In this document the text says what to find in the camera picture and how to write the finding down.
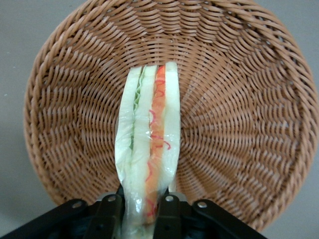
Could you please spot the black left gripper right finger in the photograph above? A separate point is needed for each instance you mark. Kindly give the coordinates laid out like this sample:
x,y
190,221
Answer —
x,y
169,219

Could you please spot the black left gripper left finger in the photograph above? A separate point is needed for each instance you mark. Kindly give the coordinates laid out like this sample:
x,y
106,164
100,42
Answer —
x,y
107,219

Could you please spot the triangle sandwich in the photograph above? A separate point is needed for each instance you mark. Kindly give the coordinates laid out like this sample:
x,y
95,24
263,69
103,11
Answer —
x,y
139,124

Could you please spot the round empty wicker basket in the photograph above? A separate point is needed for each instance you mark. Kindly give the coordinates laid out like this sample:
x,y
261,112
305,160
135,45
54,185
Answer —
x,y
236,124

